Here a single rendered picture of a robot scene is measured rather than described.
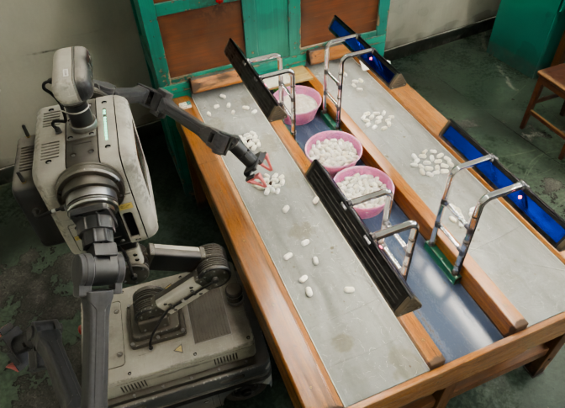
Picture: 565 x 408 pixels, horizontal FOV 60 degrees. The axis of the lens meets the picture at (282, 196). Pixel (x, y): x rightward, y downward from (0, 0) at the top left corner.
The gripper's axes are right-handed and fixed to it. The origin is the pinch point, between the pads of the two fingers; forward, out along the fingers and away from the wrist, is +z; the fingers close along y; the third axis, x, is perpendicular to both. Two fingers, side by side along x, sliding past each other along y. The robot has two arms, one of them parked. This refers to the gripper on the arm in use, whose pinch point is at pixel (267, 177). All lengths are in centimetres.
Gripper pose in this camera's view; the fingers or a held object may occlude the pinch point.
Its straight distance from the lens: 194.1
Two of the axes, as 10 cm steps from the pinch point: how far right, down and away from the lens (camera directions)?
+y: -2.2, 7.0, -6.8
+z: 6.5, 6.3, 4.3
